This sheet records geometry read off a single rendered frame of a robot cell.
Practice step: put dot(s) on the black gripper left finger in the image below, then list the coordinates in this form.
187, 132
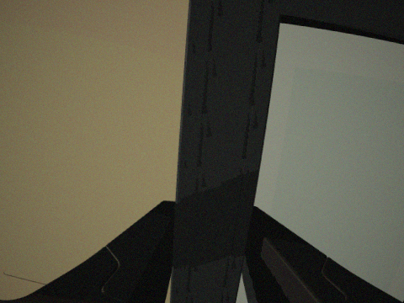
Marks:
134, 268

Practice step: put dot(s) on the tan flat board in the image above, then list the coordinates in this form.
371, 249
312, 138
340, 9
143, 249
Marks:
90, 102

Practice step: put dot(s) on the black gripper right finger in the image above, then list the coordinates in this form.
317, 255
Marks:
280, 267

